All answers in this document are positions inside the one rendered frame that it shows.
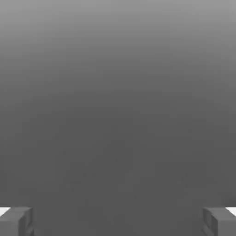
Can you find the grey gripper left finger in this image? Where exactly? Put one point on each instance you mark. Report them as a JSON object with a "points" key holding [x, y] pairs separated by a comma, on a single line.
{"points": [[14, 221]]}

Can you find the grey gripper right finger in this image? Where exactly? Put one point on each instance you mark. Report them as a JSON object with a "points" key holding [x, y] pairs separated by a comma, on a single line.
{"points": [[221, 221]]}

